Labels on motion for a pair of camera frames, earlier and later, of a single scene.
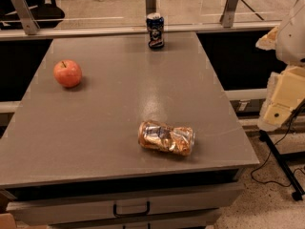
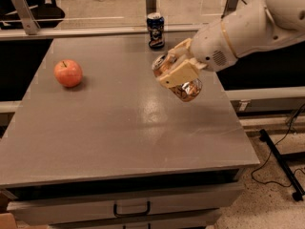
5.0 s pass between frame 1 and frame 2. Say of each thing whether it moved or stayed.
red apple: stayed
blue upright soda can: stayed
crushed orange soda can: moved
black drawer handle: stayed
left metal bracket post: stayed
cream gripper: moved
